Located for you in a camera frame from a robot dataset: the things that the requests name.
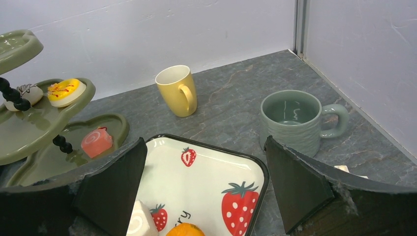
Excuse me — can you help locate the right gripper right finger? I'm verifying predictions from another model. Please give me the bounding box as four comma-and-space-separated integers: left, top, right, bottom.
264, 136, 417, 236

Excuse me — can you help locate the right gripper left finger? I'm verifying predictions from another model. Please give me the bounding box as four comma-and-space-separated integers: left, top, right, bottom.
0, 138, 147, 236

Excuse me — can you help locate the pink swirl roll cake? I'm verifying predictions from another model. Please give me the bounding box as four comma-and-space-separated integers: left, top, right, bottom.
81, 127, 113, 159

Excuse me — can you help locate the yellow glazed donut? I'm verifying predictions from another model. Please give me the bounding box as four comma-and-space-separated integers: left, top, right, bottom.
47, 78, 87, 108

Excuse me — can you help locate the white chocolate drizzle donut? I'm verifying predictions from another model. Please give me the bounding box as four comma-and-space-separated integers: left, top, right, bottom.
3, 84, 44, 112

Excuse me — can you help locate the small white sachet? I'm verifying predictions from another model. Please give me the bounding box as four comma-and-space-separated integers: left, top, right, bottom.
333, 165, 369, 180

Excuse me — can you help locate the green three-tier dessert stand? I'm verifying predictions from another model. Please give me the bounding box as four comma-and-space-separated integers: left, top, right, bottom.
0, 29, 130, 188

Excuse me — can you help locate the strawberry print serving tray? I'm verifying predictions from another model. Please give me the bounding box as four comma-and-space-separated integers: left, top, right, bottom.
137, 134, 269, 236

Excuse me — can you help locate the orange macaron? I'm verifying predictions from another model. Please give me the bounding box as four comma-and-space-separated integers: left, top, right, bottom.
166, 223, 205, 236

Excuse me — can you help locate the grey-green ceramic mug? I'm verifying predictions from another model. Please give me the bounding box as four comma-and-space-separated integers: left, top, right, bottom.
259, 90, 349, 157

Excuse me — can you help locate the yellow ceramic mug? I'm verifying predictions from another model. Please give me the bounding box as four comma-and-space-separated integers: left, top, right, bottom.
155, 65, 198, 118

